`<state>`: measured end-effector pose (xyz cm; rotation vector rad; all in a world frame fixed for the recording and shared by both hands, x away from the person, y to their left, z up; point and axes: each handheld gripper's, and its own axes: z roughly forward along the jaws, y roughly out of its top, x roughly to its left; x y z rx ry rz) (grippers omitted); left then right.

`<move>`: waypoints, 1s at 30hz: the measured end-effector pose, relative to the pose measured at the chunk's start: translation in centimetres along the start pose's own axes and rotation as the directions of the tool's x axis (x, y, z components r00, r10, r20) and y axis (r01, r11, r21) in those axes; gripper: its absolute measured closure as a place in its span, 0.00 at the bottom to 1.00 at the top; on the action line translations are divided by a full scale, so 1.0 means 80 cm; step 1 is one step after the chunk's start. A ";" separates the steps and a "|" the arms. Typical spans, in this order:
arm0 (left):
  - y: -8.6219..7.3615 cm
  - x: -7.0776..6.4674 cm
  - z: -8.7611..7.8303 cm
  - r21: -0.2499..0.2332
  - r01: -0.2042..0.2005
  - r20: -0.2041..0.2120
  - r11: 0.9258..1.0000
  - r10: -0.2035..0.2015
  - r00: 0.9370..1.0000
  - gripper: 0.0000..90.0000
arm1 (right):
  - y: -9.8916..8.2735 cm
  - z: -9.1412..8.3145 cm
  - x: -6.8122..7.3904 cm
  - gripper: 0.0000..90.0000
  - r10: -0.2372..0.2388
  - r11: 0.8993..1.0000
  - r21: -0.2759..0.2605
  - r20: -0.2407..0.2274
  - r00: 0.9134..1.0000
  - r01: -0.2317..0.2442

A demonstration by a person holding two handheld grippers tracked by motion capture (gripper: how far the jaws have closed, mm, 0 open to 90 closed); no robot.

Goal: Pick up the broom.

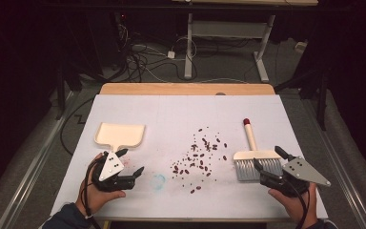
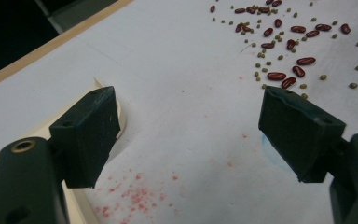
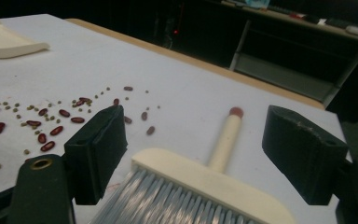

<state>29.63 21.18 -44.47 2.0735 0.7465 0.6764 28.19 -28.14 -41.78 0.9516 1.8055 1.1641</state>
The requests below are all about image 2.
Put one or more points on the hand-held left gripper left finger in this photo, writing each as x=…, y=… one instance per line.
x=87, y=140

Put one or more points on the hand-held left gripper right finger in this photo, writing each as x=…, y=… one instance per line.
x=298, y=137

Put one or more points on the red kidney beans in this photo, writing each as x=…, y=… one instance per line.
x=276, y=76

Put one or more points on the green mung beans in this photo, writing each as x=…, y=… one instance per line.
x=323, y=77

